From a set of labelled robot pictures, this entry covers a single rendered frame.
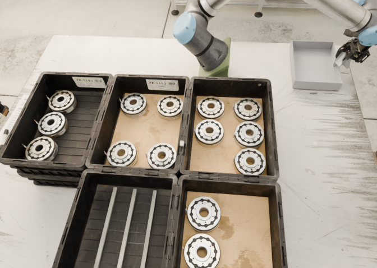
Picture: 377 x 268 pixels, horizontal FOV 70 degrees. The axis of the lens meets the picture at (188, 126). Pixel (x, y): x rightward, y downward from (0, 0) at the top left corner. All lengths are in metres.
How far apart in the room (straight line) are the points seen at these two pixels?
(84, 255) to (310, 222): 0.75
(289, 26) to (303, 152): 1.86
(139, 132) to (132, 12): 2.18
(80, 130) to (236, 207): 0.65
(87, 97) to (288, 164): 0.86
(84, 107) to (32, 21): 2.31
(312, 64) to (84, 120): 1.08
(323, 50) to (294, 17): 1.47
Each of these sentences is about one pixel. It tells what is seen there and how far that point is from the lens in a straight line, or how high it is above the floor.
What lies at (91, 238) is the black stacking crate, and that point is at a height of 0.83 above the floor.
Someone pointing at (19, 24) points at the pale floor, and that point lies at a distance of 3.45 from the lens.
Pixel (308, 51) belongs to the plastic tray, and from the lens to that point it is 1.54.
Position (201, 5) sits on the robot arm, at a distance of 1.23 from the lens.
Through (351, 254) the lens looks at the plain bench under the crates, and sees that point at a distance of 1.11.
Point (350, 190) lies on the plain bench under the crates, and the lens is 1.18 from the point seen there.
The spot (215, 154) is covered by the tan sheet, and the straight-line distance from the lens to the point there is 0.97.
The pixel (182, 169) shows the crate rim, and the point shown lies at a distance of 0.84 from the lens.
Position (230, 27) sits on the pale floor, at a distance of 2.78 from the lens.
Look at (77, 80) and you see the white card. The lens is 1.19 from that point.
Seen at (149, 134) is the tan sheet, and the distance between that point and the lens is 1.03.
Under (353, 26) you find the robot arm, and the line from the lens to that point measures 1.12.
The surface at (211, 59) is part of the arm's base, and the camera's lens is 1.21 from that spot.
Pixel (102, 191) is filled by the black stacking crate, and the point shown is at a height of 0.83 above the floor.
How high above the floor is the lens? 1.70
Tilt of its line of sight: 58 degrees down
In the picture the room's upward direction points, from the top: 6 degrees counter-clockwise
